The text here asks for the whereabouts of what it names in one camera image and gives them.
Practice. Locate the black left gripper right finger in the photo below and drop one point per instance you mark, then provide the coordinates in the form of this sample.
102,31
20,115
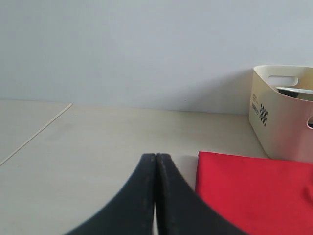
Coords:
179,210

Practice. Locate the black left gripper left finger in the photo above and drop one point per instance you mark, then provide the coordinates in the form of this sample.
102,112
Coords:
131,210

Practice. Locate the pale green ceramic bowl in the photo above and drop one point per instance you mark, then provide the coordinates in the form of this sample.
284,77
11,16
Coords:
303,94

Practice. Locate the red tablecloth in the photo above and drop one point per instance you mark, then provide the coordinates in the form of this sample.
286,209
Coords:
260,196

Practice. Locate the cream plastic tub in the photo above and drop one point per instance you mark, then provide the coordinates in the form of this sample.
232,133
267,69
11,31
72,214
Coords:
282,124

